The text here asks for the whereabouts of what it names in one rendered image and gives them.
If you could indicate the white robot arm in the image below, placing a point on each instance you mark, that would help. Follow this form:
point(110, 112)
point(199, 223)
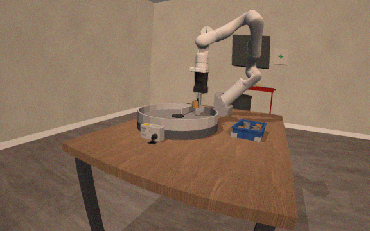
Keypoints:
point(256, 23)

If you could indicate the blue crate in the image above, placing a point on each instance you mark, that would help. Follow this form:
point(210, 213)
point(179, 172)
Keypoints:
point(243, 133)

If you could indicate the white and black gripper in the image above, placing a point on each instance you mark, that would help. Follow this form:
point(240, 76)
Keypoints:
point(201, 79)

